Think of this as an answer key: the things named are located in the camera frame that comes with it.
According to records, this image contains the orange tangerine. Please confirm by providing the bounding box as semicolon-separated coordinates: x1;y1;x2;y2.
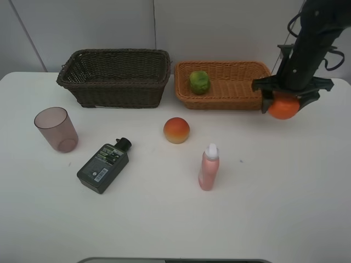
268;94;300;120

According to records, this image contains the translucent pink plastic cup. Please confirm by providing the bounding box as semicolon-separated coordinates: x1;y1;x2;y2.
34;107;78;153

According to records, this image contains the orange wicker basket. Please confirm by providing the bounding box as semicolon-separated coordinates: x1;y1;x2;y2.
174;61;270;111

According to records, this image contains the dark brown wicker basket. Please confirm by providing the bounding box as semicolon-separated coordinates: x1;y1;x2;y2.
56;49;171;108

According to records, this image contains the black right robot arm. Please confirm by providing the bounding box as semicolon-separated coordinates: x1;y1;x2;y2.
252;0;350;113

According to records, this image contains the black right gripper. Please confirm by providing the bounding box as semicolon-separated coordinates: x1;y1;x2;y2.
252;44;334;114

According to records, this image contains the dark green flat bottle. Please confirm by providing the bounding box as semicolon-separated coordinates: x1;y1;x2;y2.
77;138;132;194

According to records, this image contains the green lime fruit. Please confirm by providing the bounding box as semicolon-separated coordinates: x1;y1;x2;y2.
189;71;211;95

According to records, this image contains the pink bottle white cap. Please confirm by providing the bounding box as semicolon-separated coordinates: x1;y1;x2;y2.
198;143;219;191

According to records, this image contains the red yellow peach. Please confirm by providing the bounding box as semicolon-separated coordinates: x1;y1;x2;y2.
163;117;190;144

